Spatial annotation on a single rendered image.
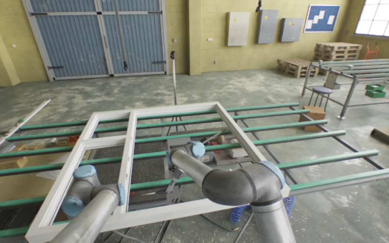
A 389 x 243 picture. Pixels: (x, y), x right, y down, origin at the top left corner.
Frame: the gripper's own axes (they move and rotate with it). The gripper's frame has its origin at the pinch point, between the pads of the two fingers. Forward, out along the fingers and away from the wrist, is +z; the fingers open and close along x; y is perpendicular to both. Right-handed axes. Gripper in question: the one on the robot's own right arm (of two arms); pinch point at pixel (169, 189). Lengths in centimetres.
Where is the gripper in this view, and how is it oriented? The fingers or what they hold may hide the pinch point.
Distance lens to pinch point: 133.1
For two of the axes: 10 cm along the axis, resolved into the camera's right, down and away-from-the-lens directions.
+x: 1.4, -3.0, -9.4
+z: -4.7, 8.2, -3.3
